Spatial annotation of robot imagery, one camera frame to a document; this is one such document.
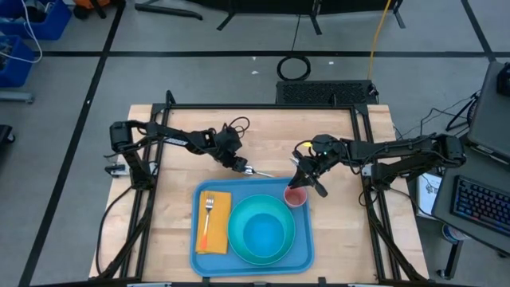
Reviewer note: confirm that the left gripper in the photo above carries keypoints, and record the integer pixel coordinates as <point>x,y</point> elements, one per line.
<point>229,143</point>

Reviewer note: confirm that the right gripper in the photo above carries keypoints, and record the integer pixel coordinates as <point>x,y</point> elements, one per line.
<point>324,159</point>

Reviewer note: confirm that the pink cup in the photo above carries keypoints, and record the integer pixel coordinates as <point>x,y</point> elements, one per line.
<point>295,198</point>

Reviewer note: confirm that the yellow cloth napkin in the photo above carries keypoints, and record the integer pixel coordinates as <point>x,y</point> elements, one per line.
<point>221,223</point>

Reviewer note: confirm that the teal plate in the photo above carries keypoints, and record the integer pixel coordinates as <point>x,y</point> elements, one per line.
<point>235,229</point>

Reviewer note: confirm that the blue ribbed bowl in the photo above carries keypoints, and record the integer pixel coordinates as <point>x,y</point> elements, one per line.
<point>263,235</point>

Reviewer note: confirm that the blue plastic tray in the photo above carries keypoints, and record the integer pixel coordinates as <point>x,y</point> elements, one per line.
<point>211,265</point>

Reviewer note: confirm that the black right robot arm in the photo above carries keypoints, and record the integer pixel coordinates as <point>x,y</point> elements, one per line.
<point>398,149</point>

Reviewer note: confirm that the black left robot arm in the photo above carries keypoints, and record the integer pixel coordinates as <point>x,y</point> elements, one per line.
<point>175,137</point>

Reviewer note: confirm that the white printed paper sheet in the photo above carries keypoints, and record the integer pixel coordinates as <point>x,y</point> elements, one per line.
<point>430,195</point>

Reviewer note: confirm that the grey desk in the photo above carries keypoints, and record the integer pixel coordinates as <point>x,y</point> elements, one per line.
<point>446,191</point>

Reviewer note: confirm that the white and blue roll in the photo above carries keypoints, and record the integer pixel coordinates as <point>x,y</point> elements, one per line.
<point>450,235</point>

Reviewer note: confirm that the black table with legs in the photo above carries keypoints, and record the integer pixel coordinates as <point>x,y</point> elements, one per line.
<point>279,5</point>

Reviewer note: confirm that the black desk stand leg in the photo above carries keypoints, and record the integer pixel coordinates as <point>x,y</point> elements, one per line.
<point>452,259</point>

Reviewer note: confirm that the backlit black keyboard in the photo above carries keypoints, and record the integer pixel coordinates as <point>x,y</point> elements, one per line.
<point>478,203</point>

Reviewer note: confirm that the black pole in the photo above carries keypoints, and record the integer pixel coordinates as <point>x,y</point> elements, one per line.
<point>167,10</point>

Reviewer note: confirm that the grey desk panel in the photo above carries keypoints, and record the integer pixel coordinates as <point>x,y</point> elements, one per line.
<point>490,119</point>

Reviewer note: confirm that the black device on panel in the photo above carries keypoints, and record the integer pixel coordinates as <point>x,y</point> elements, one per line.
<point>504,79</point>

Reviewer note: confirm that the orange and black object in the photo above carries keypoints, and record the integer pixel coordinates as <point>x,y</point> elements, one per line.
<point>89,3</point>

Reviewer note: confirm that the blue storage bin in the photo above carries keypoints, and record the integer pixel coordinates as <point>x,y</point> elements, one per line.
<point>60,24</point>
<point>20,68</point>

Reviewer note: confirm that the grey metal bar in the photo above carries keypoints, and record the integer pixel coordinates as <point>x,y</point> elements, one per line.
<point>16,97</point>

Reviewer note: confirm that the black rounded object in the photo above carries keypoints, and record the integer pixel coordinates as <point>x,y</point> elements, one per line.
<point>5,137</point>

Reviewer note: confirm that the black metal table frame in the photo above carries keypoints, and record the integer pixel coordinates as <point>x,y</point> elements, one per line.
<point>259,106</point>

